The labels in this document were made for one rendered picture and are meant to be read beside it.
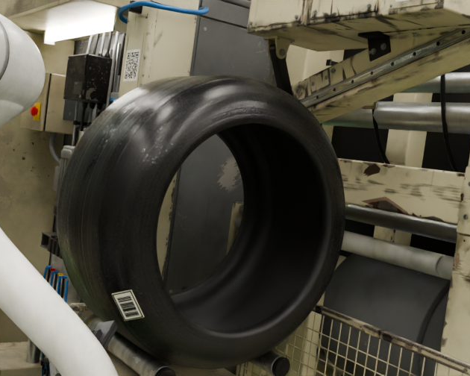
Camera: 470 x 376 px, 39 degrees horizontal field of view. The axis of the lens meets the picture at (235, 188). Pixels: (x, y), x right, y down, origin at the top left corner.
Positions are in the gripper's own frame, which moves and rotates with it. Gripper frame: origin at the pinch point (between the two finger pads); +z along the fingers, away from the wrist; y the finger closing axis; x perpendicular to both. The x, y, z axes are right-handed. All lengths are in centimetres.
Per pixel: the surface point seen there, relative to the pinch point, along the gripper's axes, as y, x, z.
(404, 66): -17, 56, 60
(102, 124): -26.7, -2.3, 33.5
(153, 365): 16.0, -0.8, 13.5
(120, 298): -0.3, -0.6, 11.6
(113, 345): 16.7, -13.5, 23.4
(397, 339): 33, 42, 34
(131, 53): -34, -5, 69
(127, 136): -25.5, 6.4, 23.4
